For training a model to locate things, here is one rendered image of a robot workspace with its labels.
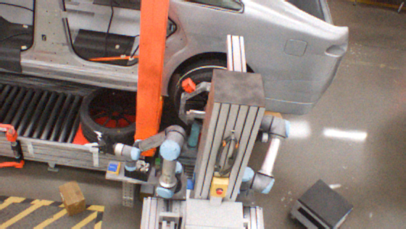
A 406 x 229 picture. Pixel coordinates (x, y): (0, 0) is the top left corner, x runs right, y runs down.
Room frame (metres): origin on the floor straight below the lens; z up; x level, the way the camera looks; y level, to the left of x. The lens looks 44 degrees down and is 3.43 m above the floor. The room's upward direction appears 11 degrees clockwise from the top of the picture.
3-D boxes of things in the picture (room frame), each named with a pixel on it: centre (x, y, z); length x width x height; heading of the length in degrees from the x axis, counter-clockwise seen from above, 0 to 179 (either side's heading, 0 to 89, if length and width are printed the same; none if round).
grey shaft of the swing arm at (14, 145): (2.32, 1.59, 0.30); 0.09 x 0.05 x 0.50; 94
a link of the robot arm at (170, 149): (1.75, 0.15, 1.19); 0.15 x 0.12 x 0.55; 172
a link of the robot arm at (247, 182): (1.94, -0.37, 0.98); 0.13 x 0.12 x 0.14; 80
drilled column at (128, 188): (2.20, 0.51, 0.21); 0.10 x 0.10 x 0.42; 4
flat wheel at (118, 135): (2.84, 0.80, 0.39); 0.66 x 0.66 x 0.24
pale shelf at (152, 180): (2.21, 0.48, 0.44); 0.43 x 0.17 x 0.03; 94
